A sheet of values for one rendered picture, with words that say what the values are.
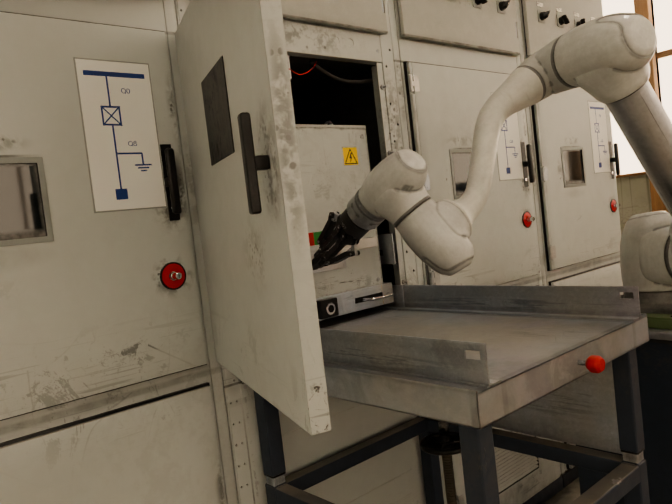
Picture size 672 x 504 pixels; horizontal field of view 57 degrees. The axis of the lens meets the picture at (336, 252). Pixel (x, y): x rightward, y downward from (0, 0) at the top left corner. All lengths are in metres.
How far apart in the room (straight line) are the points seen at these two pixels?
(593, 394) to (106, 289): 1.10
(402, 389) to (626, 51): 0.87
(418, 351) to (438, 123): 1.06
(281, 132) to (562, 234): 1.85
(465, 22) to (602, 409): 1.30
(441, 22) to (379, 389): 1.33
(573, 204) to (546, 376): 1.58
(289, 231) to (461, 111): 1.34
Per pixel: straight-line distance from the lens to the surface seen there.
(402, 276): 1.83
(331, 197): 1.71
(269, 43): 0.86
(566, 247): 2.58
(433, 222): 1.30
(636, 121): 1.60
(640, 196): 9.78
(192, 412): 1.41
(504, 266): 2.21
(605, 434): 1.59
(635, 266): 1.89
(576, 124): 2.74
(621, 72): 1.53
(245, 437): 1.52
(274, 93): 0.85
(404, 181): 1.29
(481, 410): 0.98
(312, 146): 1.69
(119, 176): 1.33
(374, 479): 1.82
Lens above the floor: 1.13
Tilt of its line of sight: 3 degrees down
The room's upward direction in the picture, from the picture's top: 7 degrees counter-clockwise
